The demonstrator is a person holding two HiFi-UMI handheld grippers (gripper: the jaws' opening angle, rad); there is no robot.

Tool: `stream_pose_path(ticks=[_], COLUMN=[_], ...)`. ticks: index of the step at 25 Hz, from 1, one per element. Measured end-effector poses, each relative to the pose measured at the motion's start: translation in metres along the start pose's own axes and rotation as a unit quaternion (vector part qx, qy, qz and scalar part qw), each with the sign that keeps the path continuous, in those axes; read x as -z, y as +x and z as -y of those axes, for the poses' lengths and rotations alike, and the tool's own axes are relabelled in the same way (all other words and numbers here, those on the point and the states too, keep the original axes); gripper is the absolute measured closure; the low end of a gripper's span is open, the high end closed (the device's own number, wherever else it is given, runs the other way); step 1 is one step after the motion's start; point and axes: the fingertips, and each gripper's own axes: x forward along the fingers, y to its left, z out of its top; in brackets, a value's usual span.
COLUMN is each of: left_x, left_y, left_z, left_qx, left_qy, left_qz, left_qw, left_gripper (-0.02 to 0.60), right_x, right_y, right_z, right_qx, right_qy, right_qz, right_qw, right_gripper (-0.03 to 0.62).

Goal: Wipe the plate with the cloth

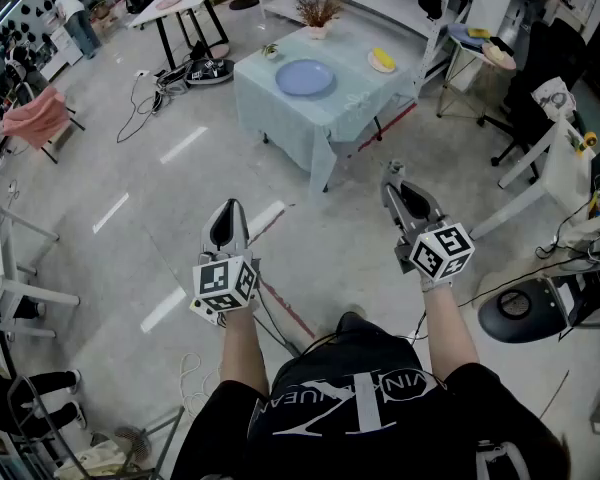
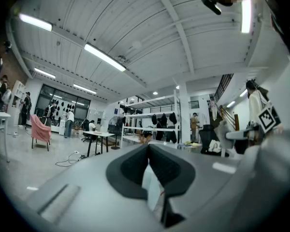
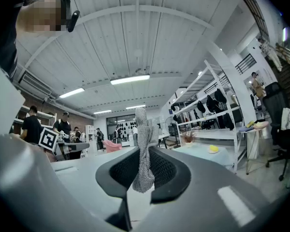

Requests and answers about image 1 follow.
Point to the black equipment box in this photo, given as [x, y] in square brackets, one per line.
[592, 298]

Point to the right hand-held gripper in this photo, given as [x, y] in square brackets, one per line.
[442, 255]

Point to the grey metal folding frame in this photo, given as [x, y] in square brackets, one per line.
[17, 403]

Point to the small floor fan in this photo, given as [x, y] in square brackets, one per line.
[132, 445]

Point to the light blue tablecloth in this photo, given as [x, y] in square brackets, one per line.
[330, 115]

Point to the yellow sponge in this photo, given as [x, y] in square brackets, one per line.
[478, 33]

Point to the black hat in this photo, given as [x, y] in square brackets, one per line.
[430, 0]

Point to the black floor pad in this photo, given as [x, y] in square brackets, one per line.
[210, 75]

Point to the white power strip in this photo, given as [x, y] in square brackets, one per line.
[142, 73]

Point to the white plastic bag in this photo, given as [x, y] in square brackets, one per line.
[92, 460]

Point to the orange dried plant pink vase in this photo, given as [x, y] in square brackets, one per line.
[319, 15]

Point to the pale blue plate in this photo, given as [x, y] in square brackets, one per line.
[459, 34]

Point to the white printed bag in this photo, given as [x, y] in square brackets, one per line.
[555, 97]

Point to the small green potted plant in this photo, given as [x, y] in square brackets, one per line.
[271, 51]

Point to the person's right forearm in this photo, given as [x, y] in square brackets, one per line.
[450, 333]

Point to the white wrist watch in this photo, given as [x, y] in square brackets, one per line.
[436, 285]

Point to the yellow corn cob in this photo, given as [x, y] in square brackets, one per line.
[384, 58]

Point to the black office chair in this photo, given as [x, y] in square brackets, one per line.
[545, 68]

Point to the wall display of black hats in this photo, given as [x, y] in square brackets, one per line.
[10, 28]

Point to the folding side table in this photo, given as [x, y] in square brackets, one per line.
[460, 83]

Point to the blue round plate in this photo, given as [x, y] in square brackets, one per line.
[305, 78]

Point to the pink round cushion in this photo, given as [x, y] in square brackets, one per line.
[219, 49]

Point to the yellow toy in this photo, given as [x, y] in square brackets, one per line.
[587, 140]

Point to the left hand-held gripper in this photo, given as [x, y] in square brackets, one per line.
[225, 280]

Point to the white drawer cabinet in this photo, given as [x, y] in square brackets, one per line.
[62, 50]

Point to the person's left forearm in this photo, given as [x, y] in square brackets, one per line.
[242, 353]

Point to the person's black printed T-shirt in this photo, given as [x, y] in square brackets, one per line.
[360, 418]

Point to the white desk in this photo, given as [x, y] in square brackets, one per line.
[565, 173]

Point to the small pale pink plate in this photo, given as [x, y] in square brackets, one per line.
[377, 63]

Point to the black round base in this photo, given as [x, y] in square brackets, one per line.
[525, 318]

